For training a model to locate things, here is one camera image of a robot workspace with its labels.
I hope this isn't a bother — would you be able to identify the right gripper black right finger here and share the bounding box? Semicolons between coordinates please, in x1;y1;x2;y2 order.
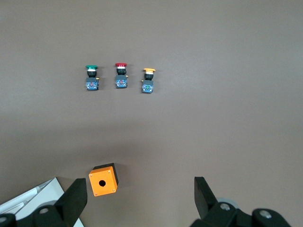
189;176;254;227

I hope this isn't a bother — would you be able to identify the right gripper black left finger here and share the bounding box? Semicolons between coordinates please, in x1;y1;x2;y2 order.
32;178;88;227

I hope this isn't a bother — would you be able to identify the yellow mushroom push button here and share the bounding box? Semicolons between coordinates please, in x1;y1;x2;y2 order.
141;68;157;94

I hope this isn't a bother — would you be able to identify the white drawer cabinet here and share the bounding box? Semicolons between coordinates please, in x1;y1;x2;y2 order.
0;177;83;227

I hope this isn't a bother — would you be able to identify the green mushroom push button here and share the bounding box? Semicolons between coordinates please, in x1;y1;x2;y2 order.
85;64;100;92

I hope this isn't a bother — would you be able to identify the red mushroom push button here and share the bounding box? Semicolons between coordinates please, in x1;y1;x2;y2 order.
115;62;129;89

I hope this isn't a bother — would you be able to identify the orange button enclosure box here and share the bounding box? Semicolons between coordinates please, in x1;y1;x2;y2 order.
88;162;119;197

